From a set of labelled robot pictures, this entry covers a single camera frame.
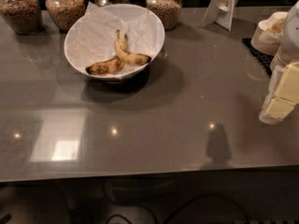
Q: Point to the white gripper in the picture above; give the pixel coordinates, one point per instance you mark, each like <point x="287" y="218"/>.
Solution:
<point x="291" y="37"/>

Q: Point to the spotted banana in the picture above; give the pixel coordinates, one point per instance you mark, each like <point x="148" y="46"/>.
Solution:
<point x="125" y="55"/>

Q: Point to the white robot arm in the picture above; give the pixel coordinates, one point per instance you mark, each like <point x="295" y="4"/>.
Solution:
<point x="289" y="38"/>

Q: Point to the glass jar behind bowl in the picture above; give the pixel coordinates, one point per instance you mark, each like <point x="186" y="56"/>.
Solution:
<point x="166" y="10"/>

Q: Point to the brown banana left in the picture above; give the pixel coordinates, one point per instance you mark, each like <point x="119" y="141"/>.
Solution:
<point x="104" y="68"/>

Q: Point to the white tilted bowl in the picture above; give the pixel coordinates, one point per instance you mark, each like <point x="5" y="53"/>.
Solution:
<point x="93" y="41"/>

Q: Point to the black mesh mat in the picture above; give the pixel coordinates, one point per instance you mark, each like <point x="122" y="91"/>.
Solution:
<point x="263" y="59"/>

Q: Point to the stack of paper bowls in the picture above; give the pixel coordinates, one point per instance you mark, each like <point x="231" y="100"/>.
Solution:
<point x="266" y="38"/>

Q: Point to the white folded card stand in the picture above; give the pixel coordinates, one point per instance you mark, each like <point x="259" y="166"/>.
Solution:
<point x="220" y="12"/>

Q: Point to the white paper liner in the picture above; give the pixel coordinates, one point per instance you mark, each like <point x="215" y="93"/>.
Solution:
<point x="93" y="34"/>

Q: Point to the glass jar far left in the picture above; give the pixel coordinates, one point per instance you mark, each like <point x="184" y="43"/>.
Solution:
<point x="24" y="17"/>

